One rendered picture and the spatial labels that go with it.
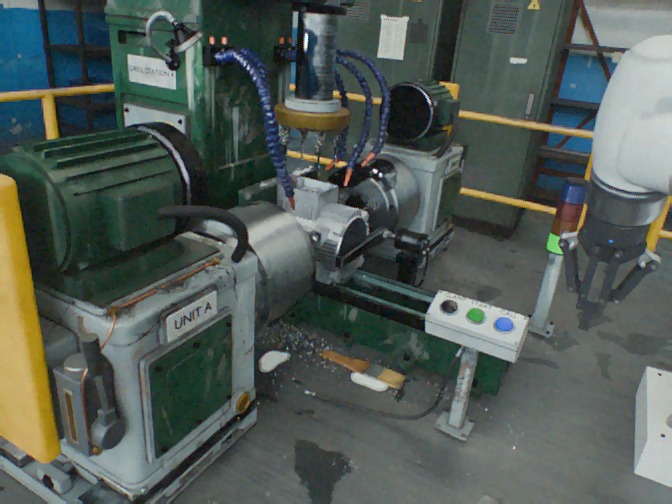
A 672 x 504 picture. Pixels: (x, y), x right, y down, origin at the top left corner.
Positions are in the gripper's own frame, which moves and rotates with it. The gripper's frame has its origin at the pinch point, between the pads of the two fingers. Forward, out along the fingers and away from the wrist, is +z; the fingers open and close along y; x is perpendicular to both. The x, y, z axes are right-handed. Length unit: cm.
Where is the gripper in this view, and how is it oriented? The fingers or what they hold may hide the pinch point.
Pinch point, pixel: (588, 309)
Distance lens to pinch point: 90.9
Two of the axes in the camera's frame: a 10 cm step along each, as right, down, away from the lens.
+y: -8.6, -2.6, 4.3
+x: -4.9, 6.5, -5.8
